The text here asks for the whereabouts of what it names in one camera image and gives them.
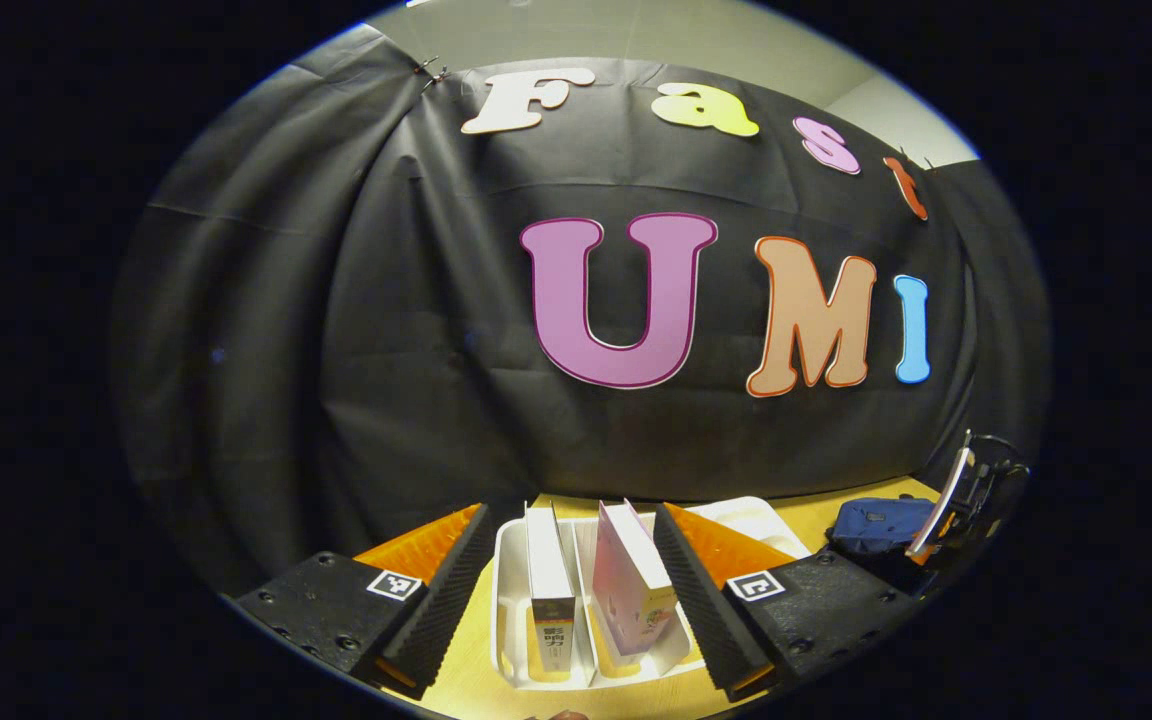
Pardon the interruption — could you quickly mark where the pink book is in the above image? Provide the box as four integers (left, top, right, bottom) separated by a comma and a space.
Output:
591, 500, 679, 659

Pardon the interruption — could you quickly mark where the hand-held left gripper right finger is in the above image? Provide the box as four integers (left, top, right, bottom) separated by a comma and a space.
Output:
653, 503, 922, 703

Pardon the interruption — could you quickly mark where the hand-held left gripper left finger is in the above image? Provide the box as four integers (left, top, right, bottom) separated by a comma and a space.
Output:
236, 503, 494, 701

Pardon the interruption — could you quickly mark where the black cover book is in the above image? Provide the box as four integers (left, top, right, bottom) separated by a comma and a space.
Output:
524, 503, 577, 683

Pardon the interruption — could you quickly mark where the blue schoolbag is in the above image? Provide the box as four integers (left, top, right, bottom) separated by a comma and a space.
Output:
828, 497, 937, 558

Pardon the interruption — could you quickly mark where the black backdrop cloth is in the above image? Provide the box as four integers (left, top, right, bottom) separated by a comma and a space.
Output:
111, 25, 1052, 601

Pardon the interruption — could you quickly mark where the white plastic bookshelf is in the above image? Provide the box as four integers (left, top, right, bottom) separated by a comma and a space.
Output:
491, 497, 812, 691

